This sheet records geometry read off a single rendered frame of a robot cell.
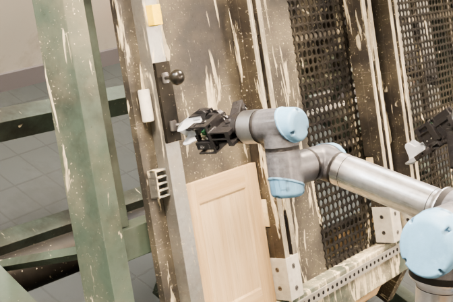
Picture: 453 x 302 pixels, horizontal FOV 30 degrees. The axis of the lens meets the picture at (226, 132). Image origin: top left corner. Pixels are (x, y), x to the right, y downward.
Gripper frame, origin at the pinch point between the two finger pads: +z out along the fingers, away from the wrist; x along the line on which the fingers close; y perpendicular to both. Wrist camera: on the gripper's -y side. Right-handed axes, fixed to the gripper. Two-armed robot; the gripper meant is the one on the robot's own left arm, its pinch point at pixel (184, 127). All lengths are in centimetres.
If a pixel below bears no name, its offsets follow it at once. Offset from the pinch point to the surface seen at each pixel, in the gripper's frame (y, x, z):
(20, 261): 24, 26, 57
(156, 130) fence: -0.6, 0.6, 10.4
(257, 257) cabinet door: -15, 50, 10
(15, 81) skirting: -145, 37, 269
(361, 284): -50, 87, 7
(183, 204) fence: 3.3, 20.0, 8.1
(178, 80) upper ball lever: -1.1, -11.8, -3.2
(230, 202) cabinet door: -14.4, 31.4, 10.5
